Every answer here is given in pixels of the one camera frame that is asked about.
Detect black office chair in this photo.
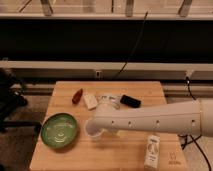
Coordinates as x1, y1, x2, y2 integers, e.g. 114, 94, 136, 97
0, 69, 41, 133

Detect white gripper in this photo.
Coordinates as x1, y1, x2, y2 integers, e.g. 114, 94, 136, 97
97, 94, 120, 110

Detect black hanging cable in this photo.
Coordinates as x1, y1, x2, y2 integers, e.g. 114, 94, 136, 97
113, 10, 150, 80

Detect red-brown small bottle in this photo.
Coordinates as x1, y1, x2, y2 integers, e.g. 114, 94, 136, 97
72, 89, 83, 104

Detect black rectangular case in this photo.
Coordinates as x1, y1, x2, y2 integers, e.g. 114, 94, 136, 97
120, 95, 141, 108

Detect white lotion bottle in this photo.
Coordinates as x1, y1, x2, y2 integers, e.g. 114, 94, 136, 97
144, 135, 160, 171

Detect white rectangular block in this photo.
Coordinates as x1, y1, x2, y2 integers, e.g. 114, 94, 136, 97
83, 94, 98, 110

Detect translucent ceramic cup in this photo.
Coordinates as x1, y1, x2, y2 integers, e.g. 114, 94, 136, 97
84, 118, 104, 141

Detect green round plate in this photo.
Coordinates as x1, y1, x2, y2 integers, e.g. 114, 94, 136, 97
41, 113, 78, 149

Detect black floor cables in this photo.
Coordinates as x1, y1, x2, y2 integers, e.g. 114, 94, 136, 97
179, 76, 213, 171

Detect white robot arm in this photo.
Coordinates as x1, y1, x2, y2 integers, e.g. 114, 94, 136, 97
85, 95, 213, 137

